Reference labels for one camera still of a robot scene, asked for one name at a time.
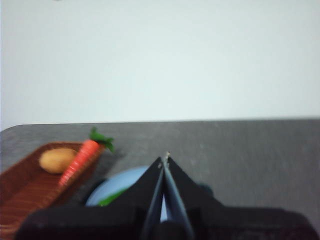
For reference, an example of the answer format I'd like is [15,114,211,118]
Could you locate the yellow-brown potato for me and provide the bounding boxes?
[39,147,78,174]

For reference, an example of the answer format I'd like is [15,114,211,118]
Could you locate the blue round plate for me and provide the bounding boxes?
[84,165,168,222]

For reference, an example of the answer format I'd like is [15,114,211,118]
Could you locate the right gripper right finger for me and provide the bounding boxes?
[164,155,316,240]

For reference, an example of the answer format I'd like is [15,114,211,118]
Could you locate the brown wicker basket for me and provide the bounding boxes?
[0,141,105,240]

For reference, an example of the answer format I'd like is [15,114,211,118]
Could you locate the orange toy carrot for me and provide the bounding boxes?
[58,126,116,188]

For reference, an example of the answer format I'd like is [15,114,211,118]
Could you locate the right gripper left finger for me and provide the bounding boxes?
[14,156,165,240]

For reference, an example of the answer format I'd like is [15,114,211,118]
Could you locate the green pepper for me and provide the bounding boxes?
[97,189,128,207]

